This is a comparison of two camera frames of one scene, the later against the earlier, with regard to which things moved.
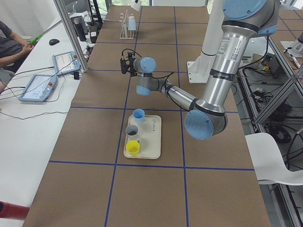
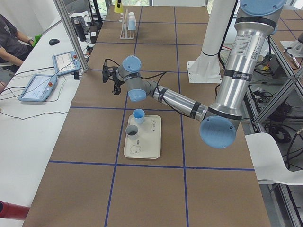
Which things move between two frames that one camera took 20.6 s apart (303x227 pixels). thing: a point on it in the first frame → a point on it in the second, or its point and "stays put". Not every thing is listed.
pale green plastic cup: x=136 y=6 → x=131 y=16
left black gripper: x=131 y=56 → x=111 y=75
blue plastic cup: x=138 y=116 stays put
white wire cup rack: x=126 y=34 stays put
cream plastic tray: x=149 y=135 stays put
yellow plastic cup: x=132 y=147 → x=118 y=10
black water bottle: x=79 y=30 stays put
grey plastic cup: x=131 y=131 stays put
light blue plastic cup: x=132 y=25 stays put
